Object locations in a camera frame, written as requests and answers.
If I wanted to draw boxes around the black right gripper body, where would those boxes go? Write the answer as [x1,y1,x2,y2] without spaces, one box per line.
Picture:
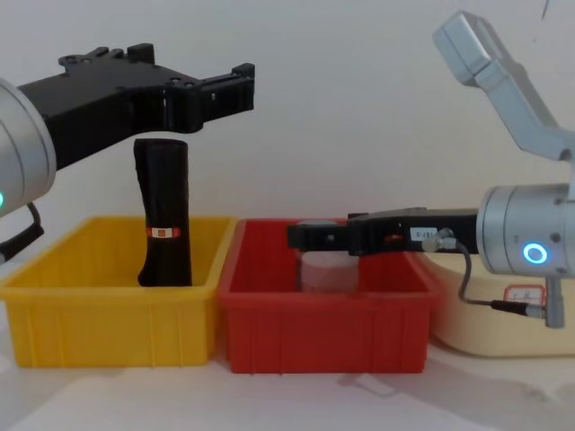
[347,207,482,259]

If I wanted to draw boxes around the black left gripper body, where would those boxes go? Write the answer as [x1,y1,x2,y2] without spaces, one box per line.
[16,46,204,172]

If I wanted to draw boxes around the clear jar with grey lid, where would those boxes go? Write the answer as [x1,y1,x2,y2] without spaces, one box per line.
[295,217,361,296]

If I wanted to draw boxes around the red plastic bin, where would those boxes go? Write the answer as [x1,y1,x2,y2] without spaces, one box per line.
[216,217,441,375]

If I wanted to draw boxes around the black roll with orange band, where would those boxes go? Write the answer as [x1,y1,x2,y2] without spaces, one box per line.
[133,138,194,289]

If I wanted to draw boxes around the cream plastic bin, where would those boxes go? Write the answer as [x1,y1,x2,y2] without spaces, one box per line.
[413,251,575,358]

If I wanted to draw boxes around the red and white label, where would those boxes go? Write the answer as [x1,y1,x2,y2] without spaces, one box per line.
[504,284,548,310]

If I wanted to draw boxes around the white table cloth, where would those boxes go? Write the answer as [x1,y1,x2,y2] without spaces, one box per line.
[0,343,575,431]

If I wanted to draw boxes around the yellow plastic bin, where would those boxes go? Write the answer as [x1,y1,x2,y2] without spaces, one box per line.
[0,215,239,369]

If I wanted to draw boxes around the thin grey gripper cable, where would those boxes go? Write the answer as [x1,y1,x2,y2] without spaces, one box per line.
[420,227,547,318]

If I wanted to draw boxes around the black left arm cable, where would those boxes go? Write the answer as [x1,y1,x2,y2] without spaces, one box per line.
[0,201,46,266]

